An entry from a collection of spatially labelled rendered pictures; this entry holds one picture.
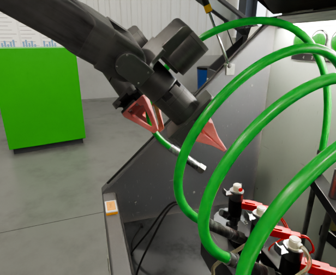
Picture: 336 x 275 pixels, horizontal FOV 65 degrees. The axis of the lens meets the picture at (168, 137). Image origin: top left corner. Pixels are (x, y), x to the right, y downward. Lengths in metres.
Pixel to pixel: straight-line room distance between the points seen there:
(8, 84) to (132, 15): 4.15
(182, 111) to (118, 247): 0.35
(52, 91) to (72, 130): 0.58
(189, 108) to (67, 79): 3.32
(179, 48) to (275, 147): 0.56
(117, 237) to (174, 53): 0.44
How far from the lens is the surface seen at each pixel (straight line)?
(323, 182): 0.65
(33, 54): 3.66
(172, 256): 0.78
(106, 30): 0.37
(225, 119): 0.85
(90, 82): 6.95
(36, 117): 3.77
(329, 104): 0.62
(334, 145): 0.27
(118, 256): 0.62
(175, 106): 0.43
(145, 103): 0.55
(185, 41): 0.42
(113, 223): 0.71
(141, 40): 0.60
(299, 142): 0.82
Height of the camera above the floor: 1.38
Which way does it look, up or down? 20 degrees down
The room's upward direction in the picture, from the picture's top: straight up
